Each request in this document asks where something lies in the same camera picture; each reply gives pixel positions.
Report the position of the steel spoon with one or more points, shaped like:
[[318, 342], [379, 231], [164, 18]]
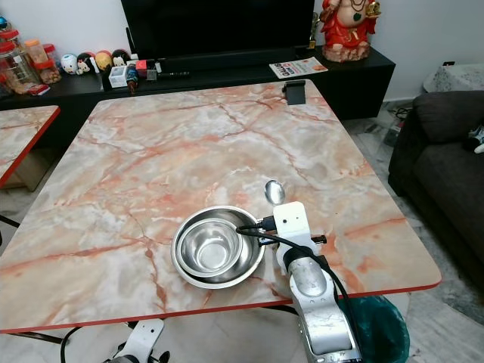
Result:
[[274, 192]]

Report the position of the large steel bowl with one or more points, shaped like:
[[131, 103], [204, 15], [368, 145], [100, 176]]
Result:
[[251, 257]]

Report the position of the small steel bowl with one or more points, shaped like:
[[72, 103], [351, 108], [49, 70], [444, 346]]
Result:
[[210, 249]]

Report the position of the bin with green bag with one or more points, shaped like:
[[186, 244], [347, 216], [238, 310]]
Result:
[[382, 333]]

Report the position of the floor power strip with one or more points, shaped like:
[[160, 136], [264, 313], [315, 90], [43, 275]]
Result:
[[398, 130]]

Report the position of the dark grey sofa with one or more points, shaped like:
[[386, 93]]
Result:
[[442, 174]]

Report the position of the black table clamp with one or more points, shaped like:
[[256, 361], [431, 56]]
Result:
[[296, 92]]

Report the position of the black television console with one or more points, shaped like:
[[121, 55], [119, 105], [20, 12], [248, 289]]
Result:
[[355, 83]]

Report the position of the marble pattern folding table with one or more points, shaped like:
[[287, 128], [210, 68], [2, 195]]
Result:
[[23, 128], [181, 151]]

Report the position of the orange white printed flyer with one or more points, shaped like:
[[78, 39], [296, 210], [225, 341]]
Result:
[[297, 67]]

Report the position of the white and black toy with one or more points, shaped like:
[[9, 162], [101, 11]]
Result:
[[476, 140]]

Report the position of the red laughing Buddha statue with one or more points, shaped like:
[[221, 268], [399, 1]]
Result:
[[350, 32]]

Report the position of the white lace cloth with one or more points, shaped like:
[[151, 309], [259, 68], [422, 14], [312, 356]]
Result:
[[454, 78]]

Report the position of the black remote control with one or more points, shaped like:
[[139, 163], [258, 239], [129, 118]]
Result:
[[174, 74]]

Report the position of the flat red packet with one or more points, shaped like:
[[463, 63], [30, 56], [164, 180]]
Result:
[[38, 90]]

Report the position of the large clear red-lid jar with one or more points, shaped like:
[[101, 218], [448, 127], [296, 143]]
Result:
[[15, 68]]

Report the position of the black flat television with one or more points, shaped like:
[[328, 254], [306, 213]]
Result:
[[215, 29]]

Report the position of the small red box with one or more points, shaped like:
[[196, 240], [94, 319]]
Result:
[[141, 66]]

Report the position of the red-lid jar of nuts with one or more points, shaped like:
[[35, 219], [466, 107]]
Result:
[[50, 71]]

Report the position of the orange-lid snack jar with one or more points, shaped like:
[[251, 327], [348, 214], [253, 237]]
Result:
[[35, 50]]

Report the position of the small white box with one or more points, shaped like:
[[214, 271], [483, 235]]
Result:
[[119, 78]]

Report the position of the white cartoon figurine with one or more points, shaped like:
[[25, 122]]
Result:
[[69, 64]]

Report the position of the black cartoon figurine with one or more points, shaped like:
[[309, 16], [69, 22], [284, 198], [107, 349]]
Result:
[[120, 58]]

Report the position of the black and white figurine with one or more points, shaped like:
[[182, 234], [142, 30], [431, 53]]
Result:
[[85, 64]]

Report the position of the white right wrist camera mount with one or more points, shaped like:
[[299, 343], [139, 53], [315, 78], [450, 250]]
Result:
[[293, 223]]

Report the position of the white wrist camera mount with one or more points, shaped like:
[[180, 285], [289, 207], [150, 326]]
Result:
[[147, 339], [293, 223]]

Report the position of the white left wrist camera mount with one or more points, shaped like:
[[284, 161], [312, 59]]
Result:
[[147, 339]]

